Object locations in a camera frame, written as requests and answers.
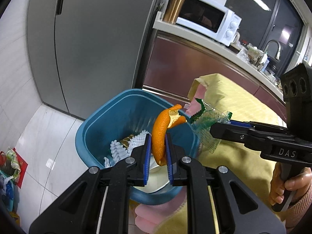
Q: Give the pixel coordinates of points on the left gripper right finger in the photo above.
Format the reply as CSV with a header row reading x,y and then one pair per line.
x,y
217,200

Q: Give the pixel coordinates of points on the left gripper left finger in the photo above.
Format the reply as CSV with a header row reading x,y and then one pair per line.
x,y
98,201

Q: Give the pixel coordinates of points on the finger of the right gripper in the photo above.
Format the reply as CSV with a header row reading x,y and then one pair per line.
x,y
261,126
256,138

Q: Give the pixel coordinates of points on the white blue-dotted paper cup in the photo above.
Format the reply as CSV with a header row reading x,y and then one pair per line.
x,y
158,178

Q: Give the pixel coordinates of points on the green clear plastic wrapper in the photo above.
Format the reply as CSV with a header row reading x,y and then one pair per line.
x,y
202,122

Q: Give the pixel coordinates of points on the orange peel piece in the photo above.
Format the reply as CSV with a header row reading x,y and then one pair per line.
x,y
167,119

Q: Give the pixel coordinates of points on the gold foil snack wrapper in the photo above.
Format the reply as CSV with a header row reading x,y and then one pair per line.
x,y
125,141

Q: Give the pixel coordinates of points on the white foam fruit net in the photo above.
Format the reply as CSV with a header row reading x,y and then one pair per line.
x,y
118,152

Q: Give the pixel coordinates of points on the white tissue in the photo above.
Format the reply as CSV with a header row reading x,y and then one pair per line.
x,y
108,162

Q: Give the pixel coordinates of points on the pink sleeve right forearm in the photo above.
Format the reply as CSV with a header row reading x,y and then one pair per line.
x,y
298,216

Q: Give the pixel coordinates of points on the steel kitchen faucet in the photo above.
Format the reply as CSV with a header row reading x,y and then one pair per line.
x,y
270,56

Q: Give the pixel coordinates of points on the dark kitchen window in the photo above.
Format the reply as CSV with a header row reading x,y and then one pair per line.
x,y
266,20

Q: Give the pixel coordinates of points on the blue plastic trash bin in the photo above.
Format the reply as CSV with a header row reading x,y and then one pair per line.
x,y
127,113

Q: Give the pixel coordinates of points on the maroon lower kitchen cabinets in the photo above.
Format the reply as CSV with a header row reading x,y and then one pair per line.
x,y
174,63

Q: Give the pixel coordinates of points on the white kitchen countertop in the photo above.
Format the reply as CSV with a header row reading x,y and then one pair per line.
x,y
215,47

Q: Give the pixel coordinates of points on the person's right hand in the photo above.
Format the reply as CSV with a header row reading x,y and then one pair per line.
x,y
300,184

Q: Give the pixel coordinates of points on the yellow patterned table cloth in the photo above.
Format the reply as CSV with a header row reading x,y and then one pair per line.
x,y
255,172

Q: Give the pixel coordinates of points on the pink slippers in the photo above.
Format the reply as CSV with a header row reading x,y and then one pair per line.
x,y
150,217

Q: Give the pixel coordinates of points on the glass kettle jug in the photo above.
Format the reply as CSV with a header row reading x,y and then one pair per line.
x,y
236,38

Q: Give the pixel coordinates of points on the white microwave oven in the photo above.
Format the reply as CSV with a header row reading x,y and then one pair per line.
x,y
210,19

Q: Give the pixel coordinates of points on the copper travel mug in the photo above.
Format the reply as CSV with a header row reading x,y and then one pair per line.
x,y
172,11

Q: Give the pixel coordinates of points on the grey double-door refrigerator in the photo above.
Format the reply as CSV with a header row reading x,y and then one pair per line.
x,y
84,52

